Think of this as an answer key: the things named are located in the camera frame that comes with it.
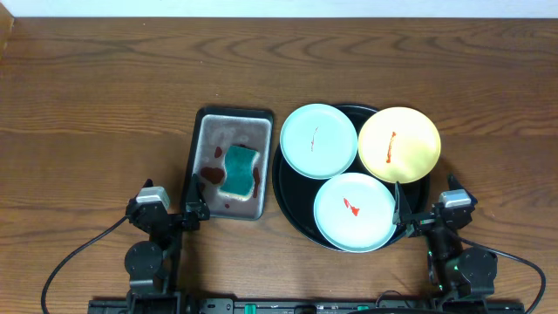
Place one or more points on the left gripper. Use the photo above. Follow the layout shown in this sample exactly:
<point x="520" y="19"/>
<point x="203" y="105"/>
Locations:
<point x="198" y="213"/>

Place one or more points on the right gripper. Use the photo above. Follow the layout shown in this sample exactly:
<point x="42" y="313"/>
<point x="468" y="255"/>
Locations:
<point x="403" y="209"/>

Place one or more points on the yellow plate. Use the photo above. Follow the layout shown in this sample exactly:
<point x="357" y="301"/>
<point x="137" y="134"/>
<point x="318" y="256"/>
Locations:
<point x="399" y="144"/>

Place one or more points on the green yellow sponge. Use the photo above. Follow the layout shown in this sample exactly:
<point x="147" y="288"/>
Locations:
<point x="239" y="164"/>

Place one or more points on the light blue plate red blob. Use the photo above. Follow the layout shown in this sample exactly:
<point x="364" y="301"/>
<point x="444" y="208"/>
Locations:
<point x="354" y="212"/>

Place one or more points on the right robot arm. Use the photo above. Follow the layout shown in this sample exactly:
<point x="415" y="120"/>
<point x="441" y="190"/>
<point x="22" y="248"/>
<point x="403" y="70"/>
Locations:
<point x="465" y="276"/>

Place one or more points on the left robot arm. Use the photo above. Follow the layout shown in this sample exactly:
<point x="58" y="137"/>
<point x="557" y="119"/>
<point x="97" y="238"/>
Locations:
<point x="153" y="265"/>

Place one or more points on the black rectangular soapy tray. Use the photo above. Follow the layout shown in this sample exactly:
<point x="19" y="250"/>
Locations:
<point x="216" y="129"/>

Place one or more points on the black round serving tray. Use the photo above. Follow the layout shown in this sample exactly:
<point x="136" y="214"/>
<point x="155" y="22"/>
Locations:
<point x="295" y="193"/>

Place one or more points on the light blue streaked plate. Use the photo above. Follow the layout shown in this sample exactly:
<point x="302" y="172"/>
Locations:
<point x="318" y="141"/>

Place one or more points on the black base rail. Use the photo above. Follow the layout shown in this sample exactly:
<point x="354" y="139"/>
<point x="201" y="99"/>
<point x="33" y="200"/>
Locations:
<point x="229" y="306"/>

